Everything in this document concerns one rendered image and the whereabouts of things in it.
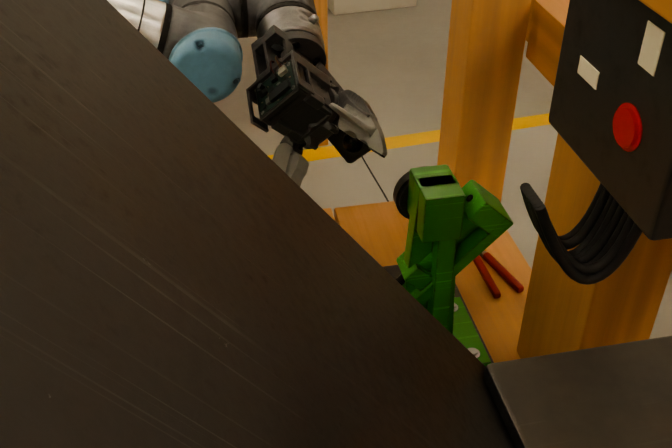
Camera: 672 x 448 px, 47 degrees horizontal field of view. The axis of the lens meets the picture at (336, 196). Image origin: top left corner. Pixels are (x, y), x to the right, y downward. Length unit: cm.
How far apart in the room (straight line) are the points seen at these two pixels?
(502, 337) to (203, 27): 61
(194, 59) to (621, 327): 55
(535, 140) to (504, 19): 222
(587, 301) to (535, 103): 279
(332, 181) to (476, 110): 182
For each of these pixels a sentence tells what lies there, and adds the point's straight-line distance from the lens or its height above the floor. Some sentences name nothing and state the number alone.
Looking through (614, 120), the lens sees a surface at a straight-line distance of 58.
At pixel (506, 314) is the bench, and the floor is 88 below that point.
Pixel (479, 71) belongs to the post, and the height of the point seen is 117.
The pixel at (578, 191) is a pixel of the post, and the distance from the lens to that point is 88.
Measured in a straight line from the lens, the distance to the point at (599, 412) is 59.
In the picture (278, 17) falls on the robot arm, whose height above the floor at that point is 134.
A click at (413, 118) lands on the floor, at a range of 344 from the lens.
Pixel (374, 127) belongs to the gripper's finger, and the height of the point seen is 130.
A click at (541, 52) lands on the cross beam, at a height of 121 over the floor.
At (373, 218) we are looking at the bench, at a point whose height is 88.
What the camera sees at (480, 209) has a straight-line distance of 93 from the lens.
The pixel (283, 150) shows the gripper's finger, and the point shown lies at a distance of 83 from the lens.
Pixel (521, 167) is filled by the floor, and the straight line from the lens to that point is 317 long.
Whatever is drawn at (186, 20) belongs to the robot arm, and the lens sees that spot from 82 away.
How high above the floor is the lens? 168
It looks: 35 degrees down
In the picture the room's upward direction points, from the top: straight up
